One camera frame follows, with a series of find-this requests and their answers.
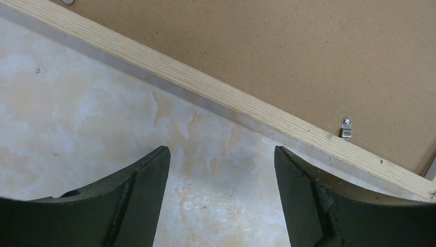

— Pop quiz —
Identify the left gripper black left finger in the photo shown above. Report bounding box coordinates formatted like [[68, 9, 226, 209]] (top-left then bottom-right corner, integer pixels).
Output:
[[1, 146, 171, 246]]

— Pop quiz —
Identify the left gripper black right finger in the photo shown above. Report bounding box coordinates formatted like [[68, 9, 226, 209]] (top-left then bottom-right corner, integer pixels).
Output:
[[274, 146, 435, 246]]

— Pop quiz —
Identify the brown cardboard backing board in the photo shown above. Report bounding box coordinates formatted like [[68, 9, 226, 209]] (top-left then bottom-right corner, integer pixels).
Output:
[[67, 1, 435, 175]]

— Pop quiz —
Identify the light wooden picture frame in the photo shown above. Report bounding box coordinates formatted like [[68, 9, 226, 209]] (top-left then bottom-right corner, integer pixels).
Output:
[[3, 1, 435, 202]]

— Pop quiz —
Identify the small metal frame clip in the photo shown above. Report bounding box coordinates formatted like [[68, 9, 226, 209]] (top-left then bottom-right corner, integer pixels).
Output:
[[340, 117, 352, 140]]

